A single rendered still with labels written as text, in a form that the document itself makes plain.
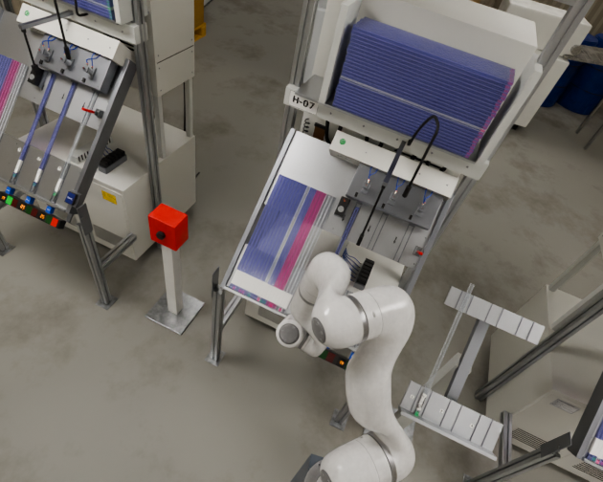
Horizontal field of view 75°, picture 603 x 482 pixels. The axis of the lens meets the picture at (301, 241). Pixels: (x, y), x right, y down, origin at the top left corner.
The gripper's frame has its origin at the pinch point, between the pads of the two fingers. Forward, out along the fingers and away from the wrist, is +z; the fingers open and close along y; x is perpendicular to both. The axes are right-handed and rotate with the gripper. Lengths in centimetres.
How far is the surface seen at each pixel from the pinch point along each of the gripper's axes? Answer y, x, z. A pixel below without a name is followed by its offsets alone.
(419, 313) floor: 52, -37, 125
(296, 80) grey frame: 30, 83, -4
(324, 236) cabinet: 15, 29, 58
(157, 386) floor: -90, -12, 42
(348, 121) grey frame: 42, 61, -2
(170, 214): -42, 60, 17
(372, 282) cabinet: 29, -1, 47
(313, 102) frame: 33, 73, -3
